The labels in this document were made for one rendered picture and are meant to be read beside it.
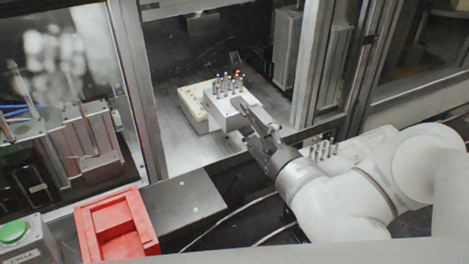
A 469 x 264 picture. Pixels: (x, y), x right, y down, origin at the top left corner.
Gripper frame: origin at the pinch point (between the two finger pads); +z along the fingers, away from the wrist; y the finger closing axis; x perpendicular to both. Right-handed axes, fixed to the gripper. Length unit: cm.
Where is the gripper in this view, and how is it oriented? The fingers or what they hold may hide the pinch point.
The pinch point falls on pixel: (241, 115)
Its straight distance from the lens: 78.9
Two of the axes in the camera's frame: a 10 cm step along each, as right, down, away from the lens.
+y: 0.0, -7.7, -6.4
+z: -4.7, -5.7, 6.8
